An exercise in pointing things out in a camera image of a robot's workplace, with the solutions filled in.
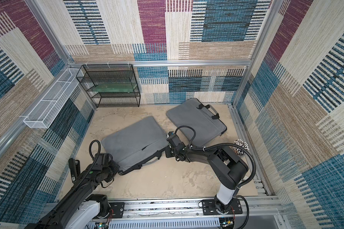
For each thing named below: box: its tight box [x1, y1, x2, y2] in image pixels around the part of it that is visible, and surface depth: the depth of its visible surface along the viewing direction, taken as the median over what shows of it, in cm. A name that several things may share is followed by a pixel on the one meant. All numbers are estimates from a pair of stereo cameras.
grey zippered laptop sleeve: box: [101, 116, 169, 175], surface depth 94 cm
